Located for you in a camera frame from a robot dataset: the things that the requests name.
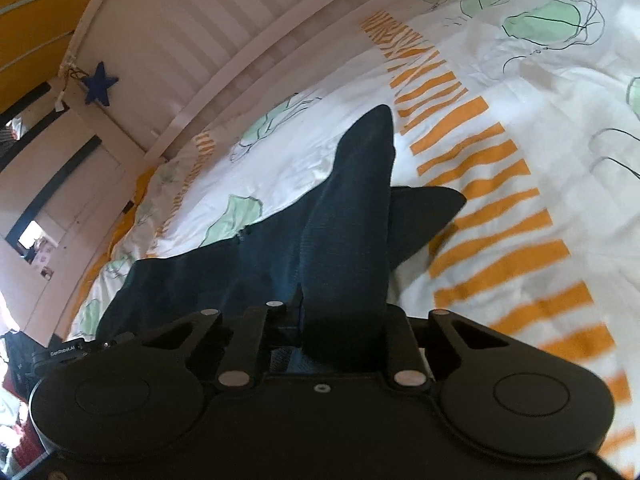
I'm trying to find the dark navy fleece jacket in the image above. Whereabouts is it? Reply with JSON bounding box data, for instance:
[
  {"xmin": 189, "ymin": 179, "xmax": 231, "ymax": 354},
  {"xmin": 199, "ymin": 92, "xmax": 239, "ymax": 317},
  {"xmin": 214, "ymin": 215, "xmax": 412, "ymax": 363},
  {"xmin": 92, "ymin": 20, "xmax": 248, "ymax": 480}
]
[{"xmin": 94, "ymin": 104, "xmax": 468, "ymax": 377}]

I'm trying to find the white printed duvet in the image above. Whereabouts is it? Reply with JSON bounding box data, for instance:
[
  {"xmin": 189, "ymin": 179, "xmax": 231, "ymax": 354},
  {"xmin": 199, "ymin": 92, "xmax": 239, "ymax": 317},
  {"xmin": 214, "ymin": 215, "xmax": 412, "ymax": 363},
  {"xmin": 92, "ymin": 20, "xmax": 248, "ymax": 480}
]
[{"xmin": 67, "ymin": 0, "xmax": 640, "ymax": 466}]

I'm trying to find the white wooden bed frame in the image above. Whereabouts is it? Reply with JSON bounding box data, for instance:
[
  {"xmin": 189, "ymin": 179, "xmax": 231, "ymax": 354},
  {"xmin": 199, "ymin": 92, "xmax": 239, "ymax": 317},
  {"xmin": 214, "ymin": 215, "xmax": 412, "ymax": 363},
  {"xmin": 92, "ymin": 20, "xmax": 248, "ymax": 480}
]
[{"xmin": 62, "ymin": 0, "xmax": 453, "ymax": 163}]

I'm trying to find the string with white tag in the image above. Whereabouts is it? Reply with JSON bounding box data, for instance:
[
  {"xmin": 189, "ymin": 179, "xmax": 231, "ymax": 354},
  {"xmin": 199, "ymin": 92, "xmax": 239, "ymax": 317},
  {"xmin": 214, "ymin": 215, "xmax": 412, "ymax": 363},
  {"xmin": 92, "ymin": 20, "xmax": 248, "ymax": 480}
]
[{"xmin": 52, "ymin": 55, "xmax": 87, "ymax": 112}]

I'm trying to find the blue star ornament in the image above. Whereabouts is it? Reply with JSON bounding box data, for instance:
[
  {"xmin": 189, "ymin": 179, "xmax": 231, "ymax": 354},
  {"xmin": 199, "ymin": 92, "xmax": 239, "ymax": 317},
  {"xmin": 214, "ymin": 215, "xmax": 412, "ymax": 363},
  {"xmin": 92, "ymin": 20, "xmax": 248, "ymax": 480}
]
[{"xmin": 81, "ymin": 61, "xmax": 120, "ymax": 107}]

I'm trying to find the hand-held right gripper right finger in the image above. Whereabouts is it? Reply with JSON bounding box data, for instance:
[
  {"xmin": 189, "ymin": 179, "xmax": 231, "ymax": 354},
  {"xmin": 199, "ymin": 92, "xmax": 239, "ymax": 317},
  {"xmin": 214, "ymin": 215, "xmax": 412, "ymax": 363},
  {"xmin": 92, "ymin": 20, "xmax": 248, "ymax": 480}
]
[{"xmin": 384, "ymin": 305, "xmax": 508, "ymax": 389}]

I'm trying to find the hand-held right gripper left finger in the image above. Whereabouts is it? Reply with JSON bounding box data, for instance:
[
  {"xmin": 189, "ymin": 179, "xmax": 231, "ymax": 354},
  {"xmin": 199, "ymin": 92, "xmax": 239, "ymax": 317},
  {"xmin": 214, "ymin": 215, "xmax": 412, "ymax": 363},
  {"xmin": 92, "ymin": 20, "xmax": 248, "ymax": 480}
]
[{"xmin": 141, "ymin": 301, "xmax": 287, "ymax": 390}]

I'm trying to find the white cabinet with black handles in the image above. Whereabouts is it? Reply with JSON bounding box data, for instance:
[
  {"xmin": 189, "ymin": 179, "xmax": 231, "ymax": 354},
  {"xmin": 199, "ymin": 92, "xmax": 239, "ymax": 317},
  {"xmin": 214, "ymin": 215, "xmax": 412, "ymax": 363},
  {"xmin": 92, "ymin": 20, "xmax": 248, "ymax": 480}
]
[{"xmin": 0, "ymin": 77, "xmax": 168, "ymax": 343}]

